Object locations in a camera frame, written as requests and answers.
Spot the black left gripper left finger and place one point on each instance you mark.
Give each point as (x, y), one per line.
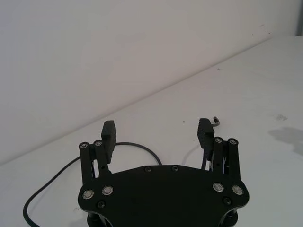
(107, 142)

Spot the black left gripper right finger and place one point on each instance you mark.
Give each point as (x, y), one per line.
(206, 144)

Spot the white table cloth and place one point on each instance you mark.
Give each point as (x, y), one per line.
(236, 94)

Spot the grey striped post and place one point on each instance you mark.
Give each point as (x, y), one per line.
(299, 16)

